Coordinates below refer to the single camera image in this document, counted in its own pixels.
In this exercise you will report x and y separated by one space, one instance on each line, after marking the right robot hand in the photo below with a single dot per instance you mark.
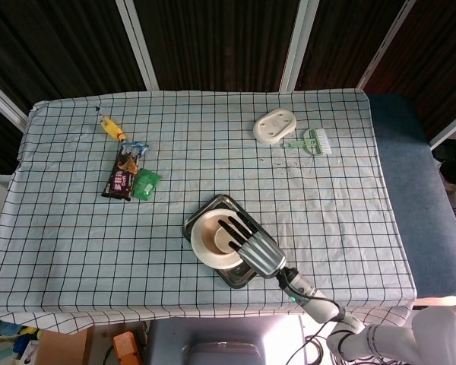
262 254

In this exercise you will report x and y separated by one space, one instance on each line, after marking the white paper cup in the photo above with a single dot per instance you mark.
219 244

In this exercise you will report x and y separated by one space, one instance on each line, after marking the beige plastic bowl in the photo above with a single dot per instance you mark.
209 228

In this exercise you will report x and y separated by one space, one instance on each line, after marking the white paper plate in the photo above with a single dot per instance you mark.
198 247

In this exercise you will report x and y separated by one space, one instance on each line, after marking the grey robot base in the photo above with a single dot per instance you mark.
220 342

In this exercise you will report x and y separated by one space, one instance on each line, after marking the stainless steel tray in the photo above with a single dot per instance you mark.
235 280

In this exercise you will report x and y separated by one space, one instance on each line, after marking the green scrubbing brush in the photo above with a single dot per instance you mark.
313 142

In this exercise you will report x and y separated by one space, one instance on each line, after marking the white oval soap dish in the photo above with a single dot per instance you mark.
274 125

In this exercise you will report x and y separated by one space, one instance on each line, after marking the green snack packet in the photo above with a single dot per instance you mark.
146 184

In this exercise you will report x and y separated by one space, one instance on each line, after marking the brown snack packet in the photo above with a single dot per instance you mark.
122 175

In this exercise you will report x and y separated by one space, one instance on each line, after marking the orange box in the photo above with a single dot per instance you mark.
126 348

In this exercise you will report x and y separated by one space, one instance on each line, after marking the blue white candy wrapper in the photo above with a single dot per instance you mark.
137 147

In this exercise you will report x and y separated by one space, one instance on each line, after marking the blue padded bench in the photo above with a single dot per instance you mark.
406 159

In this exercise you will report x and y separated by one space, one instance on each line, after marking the checked light blue tablecloth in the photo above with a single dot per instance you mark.
80 247

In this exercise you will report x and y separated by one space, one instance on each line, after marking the yellow snack packet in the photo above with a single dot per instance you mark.
112 127

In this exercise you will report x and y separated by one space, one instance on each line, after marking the brown cardboard box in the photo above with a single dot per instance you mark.
66 348

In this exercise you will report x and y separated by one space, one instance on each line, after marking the colourful toy pile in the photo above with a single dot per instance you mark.
11 338

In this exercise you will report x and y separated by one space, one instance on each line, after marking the white partition post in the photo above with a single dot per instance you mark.
298 45
138 45
4 100
384 49
450 131

